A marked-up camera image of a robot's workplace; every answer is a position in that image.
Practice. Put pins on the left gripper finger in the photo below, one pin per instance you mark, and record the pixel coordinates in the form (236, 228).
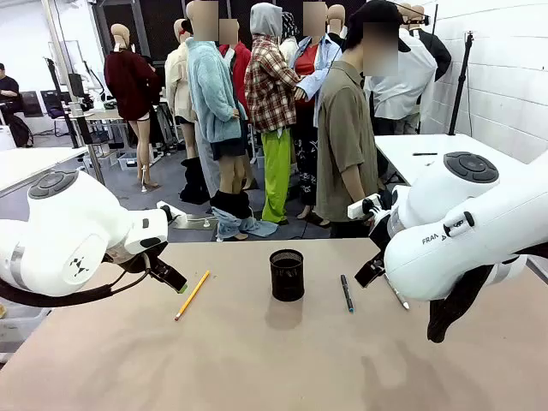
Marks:
(169, 280)
(164, 269)

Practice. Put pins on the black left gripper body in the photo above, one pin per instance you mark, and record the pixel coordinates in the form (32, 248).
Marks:
(135, 259)

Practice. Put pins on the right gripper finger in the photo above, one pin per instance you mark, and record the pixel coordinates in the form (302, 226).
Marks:
(379, 262)
(364, 277)

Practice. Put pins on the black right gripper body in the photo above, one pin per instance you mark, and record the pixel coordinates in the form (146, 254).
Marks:
(379, 233)

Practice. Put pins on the black marker with blue tip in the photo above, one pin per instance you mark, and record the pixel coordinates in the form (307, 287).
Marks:
(347, 293)

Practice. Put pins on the yellow pencil with pink eraser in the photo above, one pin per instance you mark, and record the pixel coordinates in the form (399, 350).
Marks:
(192, 295)

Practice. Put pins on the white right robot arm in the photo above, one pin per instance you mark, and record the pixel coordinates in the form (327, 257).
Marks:
(449, 257)

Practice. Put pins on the person's right forearm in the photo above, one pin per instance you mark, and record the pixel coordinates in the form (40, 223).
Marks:
(355, 184)

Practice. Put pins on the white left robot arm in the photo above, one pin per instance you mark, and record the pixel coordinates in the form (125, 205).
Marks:
(64, 214)

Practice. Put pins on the black mesh pen holder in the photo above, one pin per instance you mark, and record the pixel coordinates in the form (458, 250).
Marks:
(287, 278)

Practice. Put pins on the black pen on white table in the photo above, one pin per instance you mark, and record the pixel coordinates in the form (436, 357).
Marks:
(424, 153)

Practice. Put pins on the person in olive shirt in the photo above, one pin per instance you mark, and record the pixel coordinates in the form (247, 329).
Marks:
(342, 128)

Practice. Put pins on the large white table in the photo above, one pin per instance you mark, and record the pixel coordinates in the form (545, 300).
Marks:
(449, 145)

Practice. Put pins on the white storage crate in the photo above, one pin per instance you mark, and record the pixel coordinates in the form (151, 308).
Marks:
(21, 325)

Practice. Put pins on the white side table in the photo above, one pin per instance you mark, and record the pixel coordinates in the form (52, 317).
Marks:
(34, 162)

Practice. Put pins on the background work desk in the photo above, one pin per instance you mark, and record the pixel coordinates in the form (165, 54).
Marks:
(98, 115)

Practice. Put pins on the black tripod stand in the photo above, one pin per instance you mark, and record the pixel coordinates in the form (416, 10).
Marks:
(461, 85)

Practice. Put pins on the black office chair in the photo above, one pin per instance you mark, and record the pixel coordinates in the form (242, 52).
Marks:
(55, 107)

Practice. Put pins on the black backpack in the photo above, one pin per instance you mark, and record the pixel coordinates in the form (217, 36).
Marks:
(21, 130)

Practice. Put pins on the mannequin in blue shirt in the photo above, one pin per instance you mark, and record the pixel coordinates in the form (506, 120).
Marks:
(314, 68)

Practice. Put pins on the mannequin in maroon sweater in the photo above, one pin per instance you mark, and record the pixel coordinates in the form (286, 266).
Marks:
(130, 81)

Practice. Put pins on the mannequin in light blue fleece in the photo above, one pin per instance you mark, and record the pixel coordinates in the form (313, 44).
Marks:
(212, 94)

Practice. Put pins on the mannequin in plaid hooded shirt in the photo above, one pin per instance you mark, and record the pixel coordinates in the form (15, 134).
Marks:
(272, 85)

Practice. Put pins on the mannequin in cream jacket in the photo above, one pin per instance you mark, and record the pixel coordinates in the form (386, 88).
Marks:
(177, 81)

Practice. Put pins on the mannequin in black jacket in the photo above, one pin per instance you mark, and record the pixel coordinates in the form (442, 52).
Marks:
(438, 51)

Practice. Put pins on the seated person in black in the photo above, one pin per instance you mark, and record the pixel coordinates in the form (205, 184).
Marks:
(8, 90)

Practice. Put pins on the mannequin in red jacket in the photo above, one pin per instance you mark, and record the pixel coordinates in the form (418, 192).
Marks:
(242, 64)

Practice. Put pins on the mannequin with patterned scarf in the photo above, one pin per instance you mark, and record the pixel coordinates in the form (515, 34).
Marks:
(289, 34)

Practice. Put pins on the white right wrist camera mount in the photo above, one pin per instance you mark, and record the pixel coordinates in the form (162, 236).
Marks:
(357, 207)

